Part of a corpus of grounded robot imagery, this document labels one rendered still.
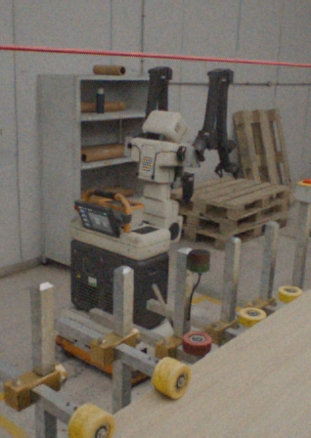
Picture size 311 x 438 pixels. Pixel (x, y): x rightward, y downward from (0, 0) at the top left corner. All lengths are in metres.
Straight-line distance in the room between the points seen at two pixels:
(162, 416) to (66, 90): 3.23
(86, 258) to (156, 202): 0.50
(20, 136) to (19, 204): 0.54
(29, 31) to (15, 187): 1.17
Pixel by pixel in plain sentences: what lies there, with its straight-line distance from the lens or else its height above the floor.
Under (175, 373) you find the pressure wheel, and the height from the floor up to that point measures 0.97.
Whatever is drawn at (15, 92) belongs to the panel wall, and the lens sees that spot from 4.32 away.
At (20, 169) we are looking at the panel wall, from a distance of 4.39.
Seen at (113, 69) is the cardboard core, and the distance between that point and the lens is 4.54.
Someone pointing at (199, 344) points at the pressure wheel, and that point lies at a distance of 1.51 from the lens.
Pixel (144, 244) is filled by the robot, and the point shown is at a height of 0.78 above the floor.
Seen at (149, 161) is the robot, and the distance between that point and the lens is 3.01.
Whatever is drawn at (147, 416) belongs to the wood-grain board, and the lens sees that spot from 1.24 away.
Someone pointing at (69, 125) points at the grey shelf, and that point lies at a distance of 4.17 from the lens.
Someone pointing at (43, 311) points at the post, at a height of 1.12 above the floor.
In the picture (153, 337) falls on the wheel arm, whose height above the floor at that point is 0.86.
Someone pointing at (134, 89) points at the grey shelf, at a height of 1.44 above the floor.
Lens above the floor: 1.61
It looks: 16 degrees down
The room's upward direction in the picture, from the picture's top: 2 degrees clockwise
